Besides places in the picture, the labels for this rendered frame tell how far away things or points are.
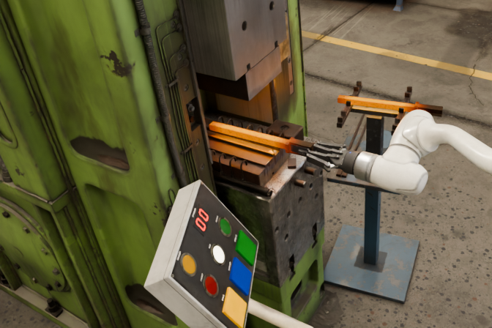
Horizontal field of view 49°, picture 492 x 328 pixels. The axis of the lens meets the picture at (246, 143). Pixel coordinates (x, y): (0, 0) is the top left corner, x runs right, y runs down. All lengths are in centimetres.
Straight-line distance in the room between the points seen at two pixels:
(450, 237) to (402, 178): 138
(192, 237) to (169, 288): 15
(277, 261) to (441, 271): 106
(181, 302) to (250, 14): 80
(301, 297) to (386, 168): 100
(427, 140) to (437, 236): 135
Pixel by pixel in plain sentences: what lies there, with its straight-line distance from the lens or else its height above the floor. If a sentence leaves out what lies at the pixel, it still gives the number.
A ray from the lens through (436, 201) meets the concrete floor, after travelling 319.
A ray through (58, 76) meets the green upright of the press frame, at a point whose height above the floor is 139.
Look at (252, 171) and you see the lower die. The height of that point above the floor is 98.
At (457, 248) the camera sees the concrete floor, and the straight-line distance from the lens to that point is 295.
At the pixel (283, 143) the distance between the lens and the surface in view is 182.
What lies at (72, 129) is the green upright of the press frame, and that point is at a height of 120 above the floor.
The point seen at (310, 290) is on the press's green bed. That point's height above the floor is 16.
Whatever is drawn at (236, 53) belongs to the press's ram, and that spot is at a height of 145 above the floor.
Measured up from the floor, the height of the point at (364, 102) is 95.
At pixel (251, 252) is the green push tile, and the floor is 99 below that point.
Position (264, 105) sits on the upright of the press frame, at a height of 100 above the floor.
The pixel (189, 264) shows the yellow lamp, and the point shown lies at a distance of 130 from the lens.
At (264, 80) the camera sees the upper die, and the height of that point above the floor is 129.
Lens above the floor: 211
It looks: 35 degrees down
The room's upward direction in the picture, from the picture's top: 8 degrees counter-clockwise
